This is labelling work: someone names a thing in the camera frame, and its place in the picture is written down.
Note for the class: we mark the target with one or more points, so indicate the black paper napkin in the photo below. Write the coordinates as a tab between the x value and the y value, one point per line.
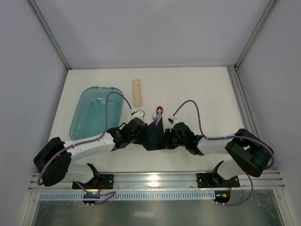
154	136

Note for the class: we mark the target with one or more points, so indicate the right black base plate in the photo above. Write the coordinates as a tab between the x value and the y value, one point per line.
213	180

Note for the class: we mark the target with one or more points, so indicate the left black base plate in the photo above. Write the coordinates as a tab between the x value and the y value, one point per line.
99	181

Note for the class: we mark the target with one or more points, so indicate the aluminium front rail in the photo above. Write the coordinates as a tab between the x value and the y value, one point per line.
168	181

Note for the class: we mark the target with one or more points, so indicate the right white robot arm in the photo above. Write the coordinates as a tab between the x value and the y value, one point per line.
249	155

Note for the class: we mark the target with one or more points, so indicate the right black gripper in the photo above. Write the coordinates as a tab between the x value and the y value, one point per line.
168	137

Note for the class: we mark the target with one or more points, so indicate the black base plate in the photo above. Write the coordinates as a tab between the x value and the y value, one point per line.
213	180
99	181

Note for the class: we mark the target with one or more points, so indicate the right side aluminium rail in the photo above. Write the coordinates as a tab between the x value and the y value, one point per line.
244	108

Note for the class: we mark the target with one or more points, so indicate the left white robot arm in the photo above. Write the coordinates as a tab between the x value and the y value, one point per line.
58	159

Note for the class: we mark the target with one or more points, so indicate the white slotted cable duct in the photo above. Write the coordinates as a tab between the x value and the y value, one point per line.
130	196

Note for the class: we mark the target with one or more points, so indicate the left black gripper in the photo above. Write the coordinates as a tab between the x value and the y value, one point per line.
143	135

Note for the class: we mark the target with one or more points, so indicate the iridescent fork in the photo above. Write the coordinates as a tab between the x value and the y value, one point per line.
154	117

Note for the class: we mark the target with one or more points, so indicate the right aluminium frame post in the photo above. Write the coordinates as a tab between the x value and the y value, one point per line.
256	31

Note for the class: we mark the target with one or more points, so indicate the left aluminium frame post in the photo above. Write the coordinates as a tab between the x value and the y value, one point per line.
42	21

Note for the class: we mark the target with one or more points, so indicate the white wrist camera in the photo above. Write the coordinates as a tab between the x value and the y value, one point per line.
172	120
137	114

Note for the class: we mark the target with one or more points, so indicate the copper spoon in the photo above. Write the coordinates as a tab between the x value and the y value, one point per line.
159	110

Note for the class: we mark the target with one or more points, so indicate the teal plastic basin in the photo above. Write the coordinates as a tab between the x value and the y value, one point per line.
89	117

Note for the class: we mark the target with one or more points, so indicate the beige cutlery case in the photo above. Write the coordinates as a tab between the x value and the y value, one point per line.
136	93

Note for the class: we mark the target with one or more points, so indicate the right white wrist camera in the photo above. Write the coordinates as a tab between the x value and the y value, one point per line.
172	120

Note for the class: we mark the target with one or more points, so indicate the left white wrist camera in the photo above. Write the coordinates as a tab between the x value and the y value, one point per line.
137	114

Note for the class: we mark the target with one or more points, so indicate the aluminium frame post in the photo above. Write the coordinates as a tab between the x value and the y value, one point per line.
256	31
42	21

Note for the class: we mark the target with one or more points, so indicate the aluminium rail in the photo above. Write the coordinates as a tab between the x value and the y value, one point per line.
244	108
168	181

